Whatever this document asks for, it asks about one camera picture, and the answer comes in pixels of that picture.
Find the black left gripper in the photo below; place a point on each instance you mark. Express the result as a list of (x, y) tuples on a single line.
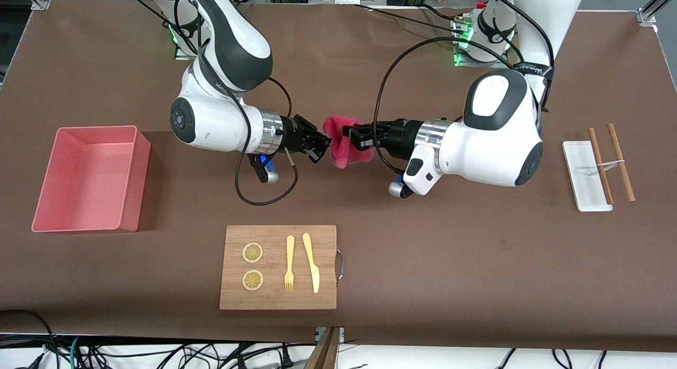
[(403, 135)]

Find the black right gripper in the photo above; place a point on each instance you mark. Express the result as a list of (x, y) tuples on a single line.
[(292, 132)]

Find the pink cloth with grey trim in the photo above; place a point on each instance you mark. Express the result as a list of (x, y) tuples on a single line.
[(344, 152)]

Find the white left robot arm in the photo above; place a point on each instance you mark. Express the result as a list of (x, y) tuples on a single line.
[(492, 141)]

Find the yellow plastic fork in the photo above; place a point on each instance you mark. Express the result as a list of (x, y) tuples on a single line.
[(290, 252)]

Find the yellow plastic knife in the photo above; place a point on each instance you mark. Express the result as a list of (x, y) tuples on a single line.
[(312, 263)]

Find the lemon slice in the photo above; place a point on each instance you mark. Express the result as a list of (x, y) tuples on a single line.
[(253, 252), (253, 280)]

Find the wooden cutting board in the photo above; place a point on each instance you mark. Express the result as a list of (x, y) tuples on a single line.
[(277, 300)]

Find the wooden beam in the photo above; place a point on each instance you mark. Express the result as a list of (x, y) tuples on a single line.
[(325, 353)]

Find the white rectangular tray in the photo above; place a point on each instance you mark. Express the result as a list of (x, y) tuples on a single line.
[(582, 184)]

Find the pink plastic bin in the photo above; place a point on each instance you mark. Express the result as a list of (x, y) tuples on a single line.
[(84, 184)]

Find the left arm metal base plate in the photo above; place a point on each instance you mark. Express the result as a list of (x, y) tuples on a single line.
[(478, 64)]

